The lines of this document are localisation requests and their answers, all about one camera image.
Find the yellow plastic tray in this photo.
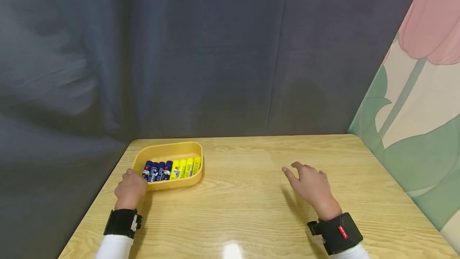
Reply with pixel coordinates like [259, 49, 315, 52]
[132, 141, 204, 191]

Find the person's right hand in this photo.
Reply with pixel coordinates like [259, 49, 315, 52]
[281, 162, 343, 222]

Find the person's left hand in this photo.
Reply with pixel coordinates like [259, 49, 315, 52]
[114, 168, 148, 211]

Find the person's left forearm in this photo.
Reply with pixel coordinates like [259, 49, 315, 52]
[95, 234, 135, 259]

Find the black wrist band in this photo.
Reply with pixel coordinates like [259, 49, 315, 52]
[306, 212, 364, 256]
[103, 209, 144, 239]

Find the person's right forearm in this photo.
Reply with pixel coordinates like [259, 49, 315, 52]
[328, 243, 371, 259]

